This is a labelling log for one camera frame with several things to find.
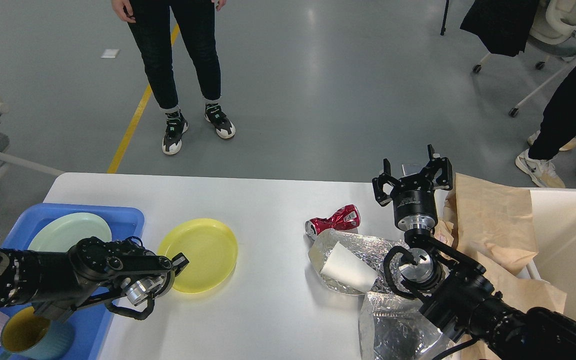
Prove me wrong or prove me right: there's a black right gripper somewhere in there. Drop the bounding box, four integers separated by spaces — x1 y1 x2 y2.
371 145 453 231

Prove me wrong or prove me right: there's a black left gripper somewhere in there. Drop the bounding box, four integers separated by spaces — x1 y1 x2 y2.
120 252 190 306

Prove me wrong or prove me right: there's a yellow plastic plate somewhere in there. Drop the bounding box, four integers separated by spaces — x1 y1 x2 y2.
157 218 239 294

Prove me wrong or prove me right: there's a brown paper bag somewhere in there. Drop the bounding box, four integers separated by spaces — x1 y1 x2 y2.
434 172 568 360

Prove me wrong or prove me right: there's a dark teal mug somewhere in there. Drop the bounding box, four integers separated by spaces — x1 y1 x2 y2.
0 306 75 360

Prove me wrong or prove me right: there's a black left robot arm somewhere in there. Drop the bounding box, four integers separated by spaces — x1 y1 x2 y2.
0 236 189 322

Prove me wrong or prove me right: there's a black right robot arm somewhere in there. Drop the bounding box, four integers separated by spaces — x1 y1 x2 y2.
371 145 576 360

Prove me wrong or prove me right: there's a crushed red soda can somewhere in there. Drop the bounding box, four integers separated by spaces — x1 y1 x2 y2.
304 203 361 239

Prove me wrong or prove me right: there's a crumpled silver foil bag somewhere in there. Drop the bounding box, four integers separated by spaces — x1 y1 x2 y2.
308 228 408 296

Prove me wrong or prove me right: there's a white paper cup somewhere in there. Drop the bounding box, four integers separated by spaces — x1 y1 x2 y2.
320 243 378 293

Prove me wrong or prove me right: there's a pale green plate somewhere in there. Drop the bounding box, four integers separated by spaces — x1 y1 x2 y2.
27 212 112 252

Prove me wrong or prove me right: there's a silver foil bag front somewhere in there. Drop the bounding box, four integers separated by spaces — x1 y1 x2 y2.
358 292 453 360

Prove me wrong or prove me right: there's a white plastic bin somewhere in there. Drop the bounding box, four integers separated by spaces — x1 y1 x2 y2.
530 187 576 321

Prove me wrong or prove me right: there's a black jacket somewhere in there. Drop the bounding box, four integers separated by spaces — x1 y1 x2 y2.
460 0 540 57

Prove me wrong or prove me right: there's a person with beige sneakers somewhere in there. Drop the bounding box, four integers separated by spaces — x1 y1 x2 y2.
515 66 576 188

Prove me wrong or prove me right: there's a white office chair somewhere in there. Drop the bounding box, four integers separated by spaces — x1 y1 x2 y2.
472 0 576 118

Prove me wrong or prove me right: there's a person in dark jeans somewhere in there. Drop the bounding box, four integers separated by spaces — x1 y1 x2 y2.
110 0 236 156

